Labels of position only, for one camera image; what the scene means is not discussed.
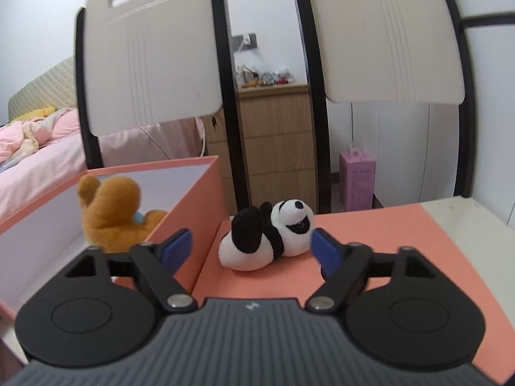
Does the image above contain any beige quilted headboard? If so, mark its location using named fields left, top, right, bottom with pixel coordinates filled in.
left=8, top=56, right=77, bottom=122

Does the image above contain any yellow plush toy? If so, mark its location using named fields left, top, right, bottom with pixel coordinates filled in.
left=14, top=106, right=56, bottom=122

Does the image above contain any wooden drawer cabinet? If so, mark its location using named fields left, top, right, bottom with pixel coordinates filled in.
left=201, top=84, right=318, bottom=215

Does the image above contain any bed with pink bedding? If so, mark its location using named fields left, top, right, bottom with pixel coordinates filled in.
left=0, top=107, right=202, bottom=222

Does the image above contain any panda plush toy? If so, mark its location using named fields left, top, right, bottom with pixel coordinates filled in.
left=218, top=199, right=315, bottom=271

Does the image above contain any brown teddy bear plush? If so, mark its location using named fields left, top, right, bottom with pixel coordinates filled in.
left=77, top=174, right=167, bottom=254

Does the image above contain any pink carton box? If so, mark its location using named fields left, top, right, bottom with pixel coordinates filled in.
left=339, top=149, right=376, bottom=212

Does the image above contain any pink cardboard box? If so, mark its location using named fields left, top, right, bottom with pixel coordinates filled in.
left=0, top=155, right=225, bottom=322

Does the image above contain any wall power socket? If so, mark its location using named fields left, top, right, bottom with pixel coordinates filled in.
left=232, top=33, right=257, bottom=53

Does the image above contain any clutter of small bottles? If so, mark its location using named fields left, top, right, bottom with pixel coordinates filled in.
left=236, top=63, right=294, bottom=87

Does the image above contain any pink box lid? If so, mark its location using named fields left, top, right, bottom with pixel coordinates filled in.
left=192, top=203, right=515, bottom=386

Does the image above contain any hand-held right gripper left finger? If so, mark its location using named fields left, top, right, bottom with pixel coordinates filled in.
left=65, top=228, right=197, bottom=313

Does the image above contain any white desk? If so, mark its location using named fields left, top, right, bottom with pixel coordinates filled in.
left=420, top=195, right=515, bottom=250

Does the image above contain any beige chair with handle slot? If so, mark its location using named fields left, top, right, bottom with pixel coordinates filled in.
left=75, top=0, right=250, bottom=215

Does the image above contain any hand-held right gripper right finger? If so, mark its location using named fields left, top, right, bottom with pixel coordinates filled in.
left=304, top=227, right=438, bottom=313

